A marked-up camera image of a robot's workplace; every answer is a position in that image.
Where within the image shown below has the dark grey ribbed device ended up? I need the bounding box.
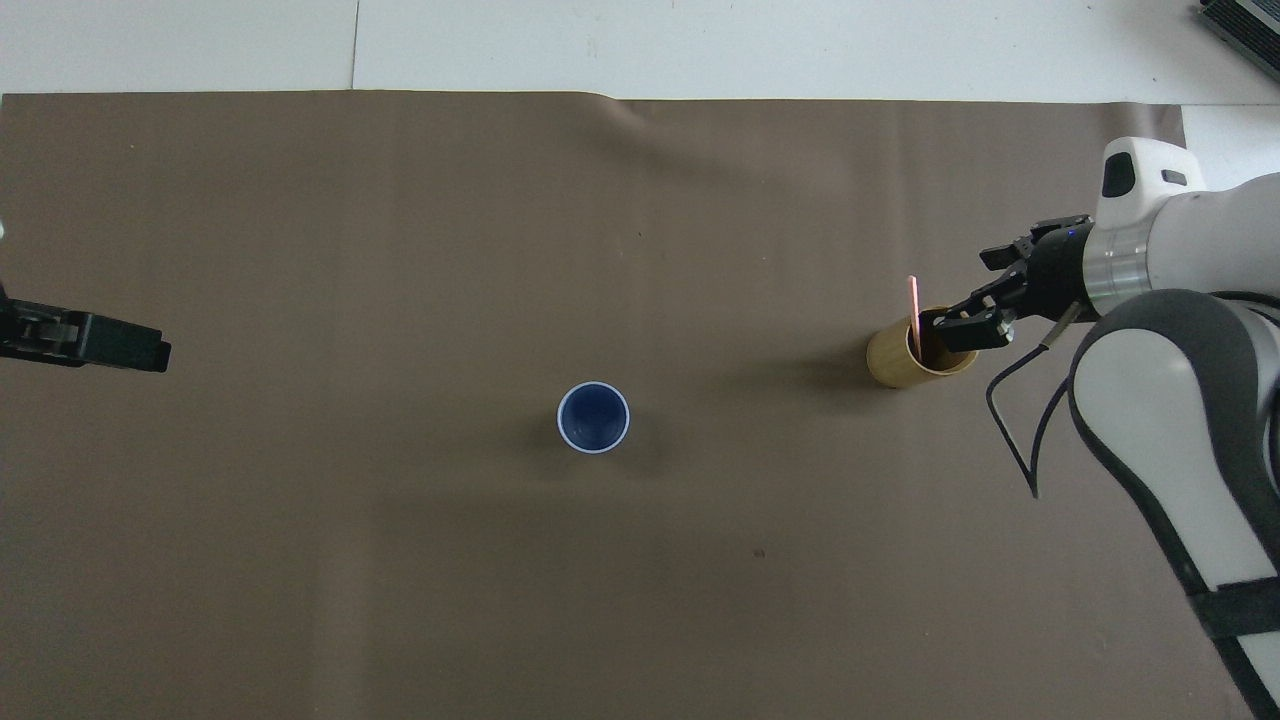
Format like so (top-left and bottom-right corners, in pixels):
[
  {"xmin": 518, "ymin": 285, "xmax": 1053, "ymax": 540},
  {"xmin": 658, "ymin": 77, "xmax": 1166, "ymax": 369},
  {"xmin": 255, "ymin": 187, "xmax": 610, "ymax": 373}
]
[{"xmin": 1198, "ymin": 0, "xmax": 1280, "ymax": 57}]

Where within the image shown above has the black cable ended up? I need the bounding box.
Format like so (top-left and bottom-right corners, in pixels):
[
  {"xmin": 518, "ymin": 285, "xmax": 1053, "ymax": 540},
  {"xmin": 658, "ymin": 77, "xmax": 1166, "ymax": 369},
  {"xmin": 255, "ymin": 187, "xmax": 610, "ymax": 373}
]
[{"xmin": 985, "ymin": 300, "xmax": 1087, "ymax": 500}]

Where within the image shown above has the blue cup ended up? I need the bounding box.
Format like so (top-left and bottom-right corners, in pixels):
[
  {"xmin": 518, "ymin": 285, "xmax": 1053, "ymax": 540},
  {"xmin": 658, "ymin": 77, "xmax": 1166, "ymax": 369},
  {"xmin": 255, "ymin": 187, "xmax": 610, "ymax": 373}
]
[{"xmin": 556, "ymin": 380, "xmax": 633, "ymax": 456}]

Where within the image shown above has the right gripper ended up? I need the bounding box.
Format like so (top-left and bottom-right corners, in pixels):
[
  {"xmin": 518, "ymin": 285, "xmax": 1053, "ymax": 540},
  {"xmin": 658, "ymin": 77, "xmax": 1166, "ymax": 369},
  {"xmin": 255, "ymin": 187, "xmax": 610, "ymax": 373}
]
[{"xmin": 929, "ymin": 213, "xmax": 1096, "ymax": 350}]

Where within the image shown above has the yellow cup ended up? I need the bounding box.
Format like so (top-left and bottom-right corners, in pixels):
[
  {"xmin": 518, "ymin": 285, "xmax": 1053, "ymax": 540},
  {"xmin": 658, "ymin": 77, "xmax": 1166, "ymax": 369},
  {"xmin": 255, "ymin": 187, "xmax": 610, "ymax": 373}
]
[{"xmin": 865, "ymin": 306, "xmax": 980, "ymax": 390}]

